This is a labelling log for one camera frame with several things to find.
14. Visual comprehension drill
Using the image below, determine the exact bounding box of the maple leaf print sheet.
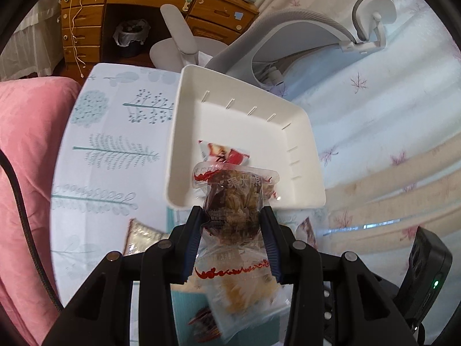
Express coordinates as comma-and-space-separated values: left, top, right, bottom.
252, 0, 461, 296

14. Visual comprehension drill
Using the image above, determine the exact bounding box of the black trash bin white bag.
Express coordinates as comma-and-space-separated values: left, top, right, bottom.
113, 19, 151, 58

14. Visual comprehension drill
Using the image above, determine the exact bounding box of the grey mesh office chair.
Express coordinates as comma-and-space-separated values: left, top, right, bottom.
149, 0, 397, 98

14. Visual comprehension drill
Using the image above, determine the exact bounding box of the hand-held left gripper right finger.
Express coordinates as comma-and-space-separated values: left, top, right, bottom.
259, 205, 420, 346

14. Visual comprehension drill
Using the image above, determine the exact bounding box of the clear yellow crumbly snack packet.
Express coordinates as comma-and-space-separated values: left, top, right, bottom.
202, 277, 290, 345

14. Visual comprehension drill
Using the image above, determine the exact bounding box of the white sheer curtain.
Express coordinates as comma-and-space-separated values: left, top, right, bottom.
0, 5, 67, 82

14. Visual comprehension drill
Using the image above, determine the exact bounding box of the black cable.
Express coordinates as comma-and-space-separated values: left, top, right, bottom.
0, 149, 63, 312

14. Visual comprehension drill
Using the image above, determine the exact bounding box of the white hanging cable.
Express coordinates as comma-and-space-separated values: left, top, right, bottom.
70, 0, 90, 78

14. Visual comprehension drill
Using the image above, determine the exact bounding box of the red and white snack packet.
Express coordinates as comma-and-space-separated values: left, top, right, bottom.
199, 140, 251, 166

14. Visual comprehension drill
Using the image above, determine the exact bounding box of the clear brown nut bar packet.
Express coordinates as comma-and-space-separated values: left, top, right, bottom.
194, 163, 281, 285

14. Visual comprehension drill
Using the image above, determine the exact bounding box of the dark red snack packet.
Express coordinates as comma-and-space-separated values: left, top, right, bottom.
187, 306, 221, 343

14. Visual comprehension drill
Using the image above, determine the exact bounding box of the beige striped cloth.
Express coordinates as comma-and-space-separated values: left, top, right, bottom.
322, 143, 461, 249

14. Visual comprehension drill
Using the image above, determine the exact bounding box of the gold patterned snack packet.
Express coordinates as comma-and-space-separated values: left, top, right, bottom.
123, 218, 170, 257

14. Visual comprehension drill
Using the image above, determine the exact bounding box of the white plastic bin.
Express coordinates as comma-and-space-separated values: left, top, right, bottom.
166, 65, 326, 211

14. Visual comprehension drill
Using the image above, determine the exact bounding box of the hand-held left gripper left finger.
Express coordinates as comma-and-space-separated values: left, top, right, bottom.
42, 205, 211, 346

